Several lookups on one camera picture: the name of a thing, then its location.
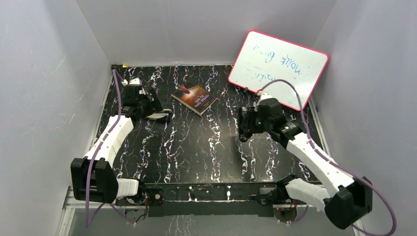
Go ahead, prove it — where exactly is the dark paperback book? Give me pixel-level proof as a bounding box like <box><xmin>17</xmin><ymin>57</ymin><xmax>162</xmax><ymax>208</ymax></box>
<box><xmin>171</xmin><ymin>81</ymin><xmax>217</xmax><ymax>116</ymax></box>

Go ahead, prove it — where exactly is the beige stapler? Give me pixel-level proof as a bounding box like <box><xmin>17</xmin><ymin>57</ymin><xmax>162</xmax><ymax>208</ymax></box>
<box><xmin>146</xmin><ymin>109</ymin><xmax>172</xmax><ymax>123</ymax></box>

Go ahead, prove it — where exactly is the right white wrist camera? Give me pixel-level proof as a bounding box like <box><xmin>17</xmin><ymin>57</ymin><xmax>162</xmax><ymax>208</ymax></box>
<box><xmin>256</xmin><ymin>91</ymin><xmax>272</xmax><ymax>103</ymax></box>

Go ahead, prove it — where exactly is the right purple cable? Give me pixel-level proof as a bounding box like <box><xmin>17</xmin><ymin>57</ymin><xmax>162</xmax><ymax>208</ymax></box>
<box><xmin>259</xmin><ymin>79</ymin><xmax>397</xmax><ymax>236</ymax></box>

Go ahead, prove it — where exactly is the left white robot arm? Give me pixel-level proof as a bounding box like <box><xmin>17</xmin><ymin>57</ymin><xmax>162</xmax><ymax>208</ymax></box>
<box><xmin>70</xmin><ymin>85</ymin><xmax>170</xmax><ymax>205</ymax></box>

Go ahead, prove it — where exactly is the pink framed whiteboard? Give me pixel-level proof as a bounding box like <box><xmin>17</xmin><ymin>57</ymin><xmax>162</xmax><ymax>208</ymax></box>
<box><xmin>228</xmin><ymin>30</ymin><xmax>329</xmax><ymax>111</ymax></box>

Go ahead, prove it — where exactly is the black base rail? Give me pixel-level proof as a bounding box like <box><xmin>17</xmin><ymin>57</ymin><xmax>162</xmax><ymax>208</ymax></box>
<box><xmin>116</xmin><ymin>182</ymin><xmax>307</xmax><ymax>221</ymax></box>

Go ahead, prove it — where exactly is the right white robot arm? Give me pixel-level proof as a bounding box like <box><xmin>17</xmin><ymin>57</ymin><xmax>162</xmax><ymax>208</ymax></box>
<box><xmin>238</xmin><ymin>98</ymin><xmax>373</xmax><ymax>229</ymax></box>

